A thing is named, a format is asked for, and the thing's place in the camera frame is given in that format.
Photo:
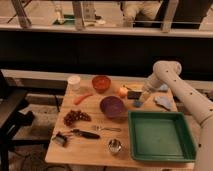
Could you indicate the blue eraser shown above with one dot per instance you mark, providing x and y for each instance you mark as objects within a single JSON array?
[{"x": 137, "y": 104}]

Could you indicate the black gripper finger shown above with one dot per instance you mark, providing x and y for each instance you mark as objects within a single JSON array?
[{"x": 133, "y": 94}]

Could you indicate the white plastic cup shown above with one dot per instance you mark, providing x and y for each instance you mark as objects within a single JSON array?
[{"x": 74, "y": 82}]

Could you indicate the blue-grey cloth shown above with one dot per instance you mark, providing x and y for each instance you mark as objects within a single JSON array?
[{"x": 164, "y": 102}]

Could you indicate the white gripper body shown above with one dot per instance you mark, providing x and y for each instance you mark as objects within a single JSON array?
[{"x": 152, "y": 83}]

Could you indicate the red-orange bowl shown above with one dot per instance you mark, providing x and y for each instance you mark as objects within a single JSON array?
[{"x": 101, "y": 83}]

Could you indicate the black binder clip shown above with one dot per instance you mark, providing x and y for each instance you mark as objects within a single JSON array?
[{"x": 60, "y": 139}]

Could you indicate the orange fruit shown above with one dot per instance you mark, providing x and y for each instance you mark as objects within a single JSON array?
[{"x": 122, "y": 92}]

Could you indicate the black chair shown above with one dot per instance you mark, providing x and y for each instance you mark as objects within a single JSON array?
[{"x": 11, "y": 119}]

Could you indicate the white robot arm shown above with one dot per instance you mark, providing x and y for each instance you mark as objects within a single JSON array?
[{"x": 201, "y": 108}]

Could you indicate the bunch of red grapes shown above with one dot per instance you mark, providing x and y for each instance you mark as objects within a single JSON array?
[{"x": 73, "y": 116}]

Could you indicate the orange carrot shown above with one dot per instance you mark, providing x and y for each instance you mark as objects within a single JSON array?
[{"x": 79, "y": 99}]

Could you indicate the green plastic tray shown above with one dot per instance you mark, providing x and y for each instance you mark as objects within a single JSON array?
[{"x": 160, "y": 137}]

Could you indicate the small metal cup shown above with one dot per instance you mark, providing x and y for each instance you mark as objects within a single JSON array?
[{"x": 114, "y": 146}]

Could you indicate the dark-handled peeler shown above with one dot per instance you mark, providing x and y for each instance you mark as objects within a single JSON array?
[{"x": 85, "y": 134}]

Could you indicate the purple bowl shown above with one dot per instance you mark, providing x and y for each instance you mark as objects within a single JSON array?
[{"x": 112, "y": 107}]

